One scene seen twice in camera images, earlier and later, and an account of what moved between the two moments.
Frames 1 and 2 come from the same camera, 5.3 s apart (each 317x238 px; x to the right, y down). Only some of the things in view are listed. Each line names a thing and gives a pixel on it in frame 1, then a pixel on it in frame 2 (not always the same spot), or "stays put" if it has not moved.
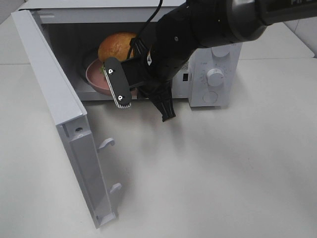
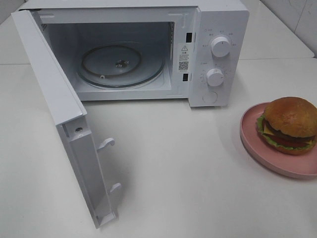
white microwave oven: (73, 29) stays put
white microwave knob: (215, 77) stays put
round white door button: (210, 96) stays put
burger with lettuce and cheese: (115, 45) to (290, 123)
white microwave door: (82, 150) stays put
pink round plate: (96, 79) to (301, 165)
